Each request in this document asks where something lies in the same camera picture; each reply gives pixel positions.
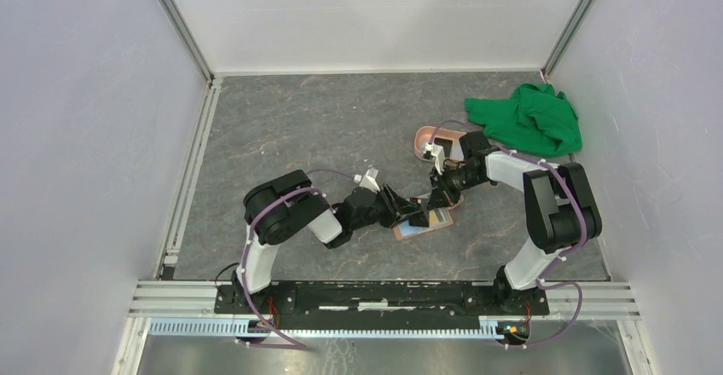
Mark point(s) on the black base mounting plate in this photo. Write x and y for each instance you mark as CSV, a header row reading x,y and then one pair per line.
x,y
380,305

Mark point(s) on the black card in tray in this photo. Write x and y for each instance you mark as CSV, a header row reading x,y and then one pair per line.
x,y
439,218

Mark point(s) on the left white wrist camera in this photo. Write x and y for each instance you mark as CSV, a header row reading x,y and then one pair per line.
x,y
368,180

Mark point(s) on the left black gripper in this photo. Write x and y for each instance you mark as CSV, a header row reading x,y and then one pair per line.
x,y
396,205

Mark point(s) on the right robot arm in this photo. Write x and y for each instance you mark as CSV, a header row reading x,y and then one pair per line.
x,y
560,209

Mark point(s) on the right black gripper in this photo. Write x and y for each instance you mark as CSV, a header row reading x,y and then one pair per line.
x,y
442,194

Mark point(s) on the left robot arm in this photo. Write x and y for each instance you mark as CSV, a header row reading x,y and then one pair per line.
x,y
277,210

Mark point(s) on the tan leather card holder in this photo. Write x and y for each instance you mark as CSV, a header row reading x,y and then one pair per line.
x,y
406,230

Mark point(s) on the green cloth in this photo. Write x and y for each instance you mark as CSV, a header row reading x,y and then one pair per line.
x,y
535,119

